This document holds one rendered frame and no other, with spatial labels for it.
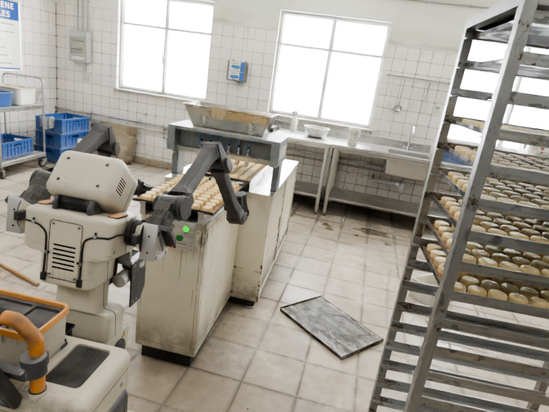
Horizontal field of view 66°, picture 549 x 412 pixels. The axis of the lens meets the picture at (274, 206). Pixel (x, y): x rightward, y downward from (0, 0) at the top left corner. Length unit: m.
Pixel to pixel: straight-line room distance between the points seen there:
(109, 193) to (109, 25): 5.69
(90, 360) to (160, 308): 1.13
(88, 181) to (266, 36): 4.82
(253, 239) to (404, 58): 3.63
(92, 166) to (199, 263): 0.94
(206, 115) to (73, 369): 1.86
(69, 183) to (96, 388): 0.57
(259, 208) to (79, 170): 1.53
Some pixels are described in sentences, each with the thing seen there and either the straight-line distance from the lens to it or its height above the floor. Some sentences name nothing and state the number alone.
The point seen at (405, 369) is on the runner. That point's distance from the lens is 1.93.
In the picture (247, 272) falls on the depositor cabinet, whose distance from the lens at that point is 2.86.
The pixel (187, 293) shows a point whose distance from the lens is 2.23.
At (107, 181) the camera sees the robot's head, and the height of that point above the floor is 1.21.
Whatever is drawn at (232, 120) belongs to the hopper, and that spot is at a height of 1.26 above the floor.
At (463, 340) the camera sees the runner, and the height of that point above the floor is 0.68.
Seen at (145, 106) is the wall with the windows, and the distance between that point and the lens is 6.60.
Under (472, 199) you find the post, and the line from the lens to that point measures 1.18.
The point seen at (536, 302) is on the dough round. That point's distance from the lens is 1.42.
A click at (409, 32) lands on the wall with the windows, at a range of 5.77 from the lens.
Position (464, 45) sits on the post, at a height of 1.74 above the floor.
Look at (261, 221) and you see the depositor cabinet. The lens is 2.71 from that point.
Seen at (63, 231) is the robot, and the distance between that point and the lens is 1.35.
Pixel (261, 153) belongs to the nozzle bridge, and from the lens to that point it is 2.69.
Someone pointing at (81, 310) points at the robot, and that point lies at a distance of 1.47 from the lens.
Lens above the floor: 1.57
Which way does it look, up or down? 17 degrees down
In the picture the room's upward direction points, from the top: 8 degrees clockwise
